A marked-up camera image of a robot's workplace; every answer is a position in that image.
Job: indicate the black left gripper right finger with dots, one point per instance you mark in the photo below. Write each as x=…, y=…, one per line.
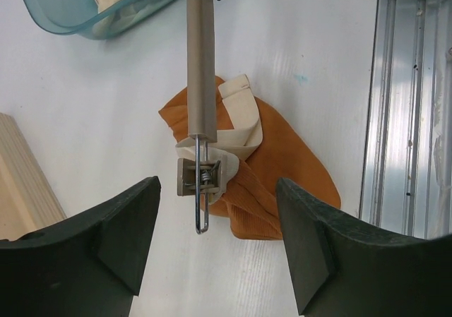
x=342, y=266

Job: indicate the wooden clothes rack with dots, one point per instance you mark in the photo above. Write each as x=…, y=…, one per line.
x=28, y=202

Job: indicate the brown underwear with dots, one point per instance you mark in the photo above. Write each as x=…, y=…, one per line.
x=260, y=147

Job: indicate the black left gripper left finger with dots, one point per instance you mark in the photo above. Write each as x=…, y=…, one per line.
x=91, y=264

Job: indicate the blue plastic tub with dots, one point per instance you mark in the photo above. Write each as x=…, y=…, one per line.
x=77, y=17

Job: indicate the aluminium mounting rail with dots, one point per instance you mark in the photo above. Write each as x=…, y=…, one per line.
x=406, y=186

